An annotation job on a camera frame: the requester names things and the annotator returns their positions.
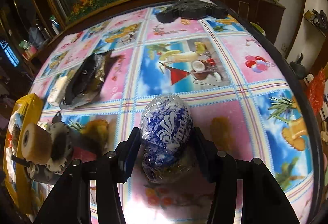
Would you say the blue white Vinda tissue pack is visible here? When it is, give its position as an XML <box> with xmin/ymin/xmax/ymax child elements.
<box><xmin>140</xmin><ymin>94</ymin><xmax>195</xmax><ymax>184</ymax></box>

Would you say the black electric motor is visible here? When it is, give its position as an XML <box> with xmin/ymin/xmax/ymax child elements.
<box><xmin>26</xmin><ymin>112</ymin><xmax>73</xmax><ymax>185</ymax></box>

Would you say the yellow cardboard box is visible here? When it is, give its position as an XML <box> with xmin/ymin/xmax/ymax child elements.
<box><xmin>3</xmin><ymin>93</ymin><xmax>43</xmax><ymax>215</ymax></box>

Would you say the colourful printed tablecloth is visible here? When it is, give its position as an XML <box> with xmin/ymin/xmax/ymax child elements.
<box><xmin>30</xmin><ymin>5</ymin><xmax>317</xmax><ymax>223</ymax></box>

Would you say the white plastic bag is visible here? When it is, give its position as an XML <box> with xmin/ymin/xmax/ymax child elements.
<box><xmin>47</xmin><ymin>69</ymin><xmax>76</xmax><ymax>107</ymax></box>

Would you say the black foil snack bag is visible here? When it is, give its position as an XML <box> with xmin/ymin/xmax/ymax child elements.
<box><xmin>59</xmin><ymin>50</ymin><xmax>120</xmax><ymax>110</ymax></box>

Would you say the blue kettle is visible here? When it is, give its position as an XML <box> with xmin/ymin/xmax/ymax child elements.
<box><xmin>28</xmin><ymin>27</ymin><xmax>46</xmax><ymax>48</ymax></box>

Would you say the black device on table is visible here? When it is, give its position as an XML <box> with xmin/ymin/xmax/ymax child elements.
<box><xmin>155</xmin><ymin>0</ymin><xmax>228</xmax><ymax>24</ymax></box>

